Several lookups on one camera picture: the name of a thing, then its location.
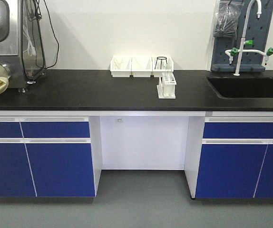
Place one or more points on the white test tube rack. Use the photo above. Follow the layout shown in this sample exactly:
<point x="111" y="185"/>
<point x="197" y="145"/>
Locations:
<point x="166" y="86"/>

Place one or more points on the middle white storage bin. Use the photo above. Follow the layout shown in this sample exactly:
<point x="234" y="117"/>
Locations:
<point x="141" y="66"/>

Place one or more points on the blue left cabinet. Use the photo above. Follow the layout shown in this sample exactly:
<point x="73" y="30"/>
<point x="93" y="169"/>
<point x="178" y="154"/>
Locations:
<point x="49" y="157"/>

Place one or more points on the right white storage bin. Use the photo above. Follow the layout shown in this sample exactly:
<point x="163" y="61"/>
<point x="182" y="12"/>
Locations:
<point x="158" y="73"/>

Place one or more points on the black lab sink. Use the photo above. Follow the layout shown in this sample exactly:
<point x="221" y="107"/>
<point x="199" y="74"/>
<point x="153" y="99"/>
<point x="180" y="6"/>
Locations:
<point x="243" y="87"/>

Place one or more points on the white gooseneck lab faucet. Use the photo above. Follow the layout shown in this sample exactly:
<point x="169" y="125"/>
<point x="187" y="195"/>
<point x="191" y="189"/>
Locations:
<point x="247" y="46"/>

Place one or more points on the black wire tripod stand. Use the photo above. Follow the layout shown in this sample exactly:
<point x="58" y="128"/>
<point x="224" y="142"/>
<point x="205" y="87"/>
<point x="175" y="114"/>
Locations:
<point x="161" y="63"/>

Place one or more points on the blue right cabinet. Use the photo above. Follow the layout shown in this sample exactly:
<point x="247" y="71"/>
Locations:
<point x="236" y="159"/>

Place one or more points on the grey pegboard drying rack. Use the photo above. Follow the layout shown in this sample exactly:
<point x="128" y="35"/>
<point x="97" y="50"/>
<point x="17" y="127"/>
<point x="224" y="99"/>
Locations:
<point x="240" y="35"/>

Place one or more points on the white storage bin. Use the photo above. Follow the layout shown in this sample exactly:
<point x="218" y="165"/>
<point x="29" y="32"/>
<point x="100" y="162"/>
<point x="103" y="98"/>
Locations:
<point x="120" y="66"/>
<point x="141" y="66"/>
<point x="158" y="73"/>

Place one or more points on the clear plastic bag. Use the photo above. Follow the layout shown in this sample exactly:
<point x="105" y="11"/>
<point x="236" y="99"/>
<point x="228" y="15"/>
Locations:
<point x="227" y="18"/>

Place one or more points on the blue cabinet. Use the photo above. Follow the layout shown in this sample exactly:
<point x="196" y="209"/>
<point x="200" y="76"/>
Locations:
<point x="49" y="157"/>
<point x="236" y="159"/>

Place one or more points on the left white storage bin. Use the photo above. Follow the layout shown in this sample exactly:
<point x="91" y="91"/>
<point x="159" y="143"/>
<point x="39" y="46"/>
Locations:
<point x="120" y="66"/>

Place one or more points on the stainless steel lab appliance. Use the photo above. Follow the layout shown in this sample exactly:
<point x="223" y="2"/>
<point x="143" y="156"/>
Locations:
<point x="21" y="48"/>

